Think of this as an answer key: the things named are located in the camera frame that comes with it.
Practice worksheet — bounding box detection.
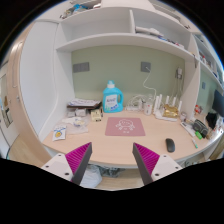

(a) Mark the black computer mouse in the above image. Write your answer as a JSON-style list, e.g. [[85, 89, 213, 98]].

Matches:
[[165, 138, 175, 153]]

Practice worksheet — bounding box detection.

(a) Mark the grey wall socket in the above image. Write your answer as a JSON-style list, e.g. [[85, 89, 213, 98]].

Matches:
[[140, 62, 151, 72]]

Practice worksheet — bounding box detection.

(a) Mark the blue detergent bottle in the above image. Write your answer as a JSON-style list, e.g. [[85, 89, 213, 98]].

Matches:
[[103, 80, 123, 113]]

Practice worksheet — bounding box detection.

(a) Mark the white power strip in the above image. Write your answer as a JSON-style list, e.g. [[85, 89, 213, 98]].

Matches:
[[125, 106, 140, 111]]

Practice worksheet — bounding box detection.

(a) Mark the white cup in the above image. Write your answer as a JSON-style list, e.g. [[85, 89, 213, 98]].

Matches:
[[144, 102, 152, 116]]

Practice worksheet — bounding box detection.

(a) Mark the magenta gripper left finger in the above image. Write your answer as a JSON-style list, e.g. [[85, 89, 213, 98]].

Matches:
[[41, 142, 93, 186]]

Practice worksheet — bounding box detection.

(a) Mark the small card with smiley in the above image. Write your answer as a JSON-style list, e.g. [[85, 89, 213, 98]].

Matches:
[[52, 125, 66, 141]]

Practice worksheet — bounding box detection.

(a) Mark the stack of books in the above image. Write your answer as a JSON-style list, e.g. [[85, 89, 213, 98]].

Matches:
[[67, 98, 101, 109]]

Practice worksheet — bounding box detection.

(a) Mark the clear plastic bag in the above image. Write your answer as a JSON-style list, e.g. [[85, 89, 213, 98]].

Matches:
[[62, 116, 90, 134]]

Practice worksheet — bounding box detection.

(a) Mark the white shelving unit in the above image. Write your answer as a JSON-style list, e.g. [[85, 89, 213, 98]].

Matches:
[[19, 0, 224, 158]]

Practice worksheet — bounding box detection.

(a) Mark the grey wall panel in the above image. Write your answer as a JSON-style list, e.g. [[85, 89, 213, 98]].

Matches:
[[73, 62, 90, 73]]

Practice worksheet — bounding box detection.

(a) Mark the black monitor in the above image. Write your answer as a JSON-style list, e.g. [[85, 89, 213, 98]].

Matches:
[[212, 91, 224, 117]]

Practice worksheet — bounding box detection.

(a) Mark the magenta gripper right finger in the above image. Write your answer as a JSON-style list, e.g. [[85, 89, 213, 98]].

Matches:
[[132, 142, 184, 186]]

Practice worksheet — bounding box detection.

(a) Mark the green marker pen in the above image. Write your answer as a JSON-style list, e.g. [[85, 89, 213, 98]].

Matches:
[[192, 138, 198, 149]]

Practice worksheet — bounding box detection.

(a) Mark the pink mouse pad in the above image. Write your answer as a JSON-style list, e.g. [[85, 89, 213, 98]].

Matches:
[[105, 117, 145, 137]]

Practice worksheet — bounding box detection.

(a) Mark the white charging cable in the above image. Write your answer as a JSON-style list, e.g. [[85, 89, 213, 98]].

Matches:
[[127, 68, 158, 108]]

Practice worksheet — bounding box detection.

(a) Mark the black pouch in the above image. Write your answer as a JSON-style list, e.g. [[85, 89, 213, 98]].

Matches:
[[193, 119, 208, 136]]

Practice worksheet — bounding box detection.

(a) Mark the yellow toy vehicle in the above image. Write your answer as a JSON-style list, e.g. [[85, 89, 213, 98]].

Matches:
[[91, 109, 103, 122]]

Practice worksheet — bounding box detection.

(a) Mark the wooden door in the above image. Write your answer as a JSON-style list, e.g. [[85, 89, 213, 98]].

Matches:
[[3, 24, 50, 167]]

